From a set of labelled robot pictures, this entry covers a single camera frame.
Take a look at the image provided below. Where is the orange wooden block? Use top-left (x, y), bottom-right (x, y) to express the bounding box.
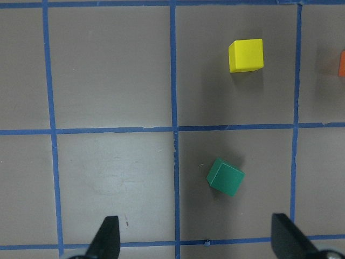
top-left (338, 50), bottom-right (345, 77)

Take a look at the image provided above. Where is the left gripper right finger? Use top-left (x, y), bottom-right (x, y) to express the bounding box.
top-left (271, 213), bottom-right (319, 258)

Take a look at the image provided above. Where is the green wooden block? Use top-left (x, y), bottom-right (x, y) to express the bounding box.
top-left (206, 158), bottom-right (245, 196)

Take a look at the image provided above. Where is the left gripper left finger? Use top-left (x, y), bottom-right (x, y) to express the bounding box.
top-left (83, 216), bottom-right (121, 259)

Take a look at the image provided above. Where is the yellow wooden block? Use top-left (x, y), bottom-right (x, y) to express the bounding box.
top-left (228, 38), bottom-right (264, 73)

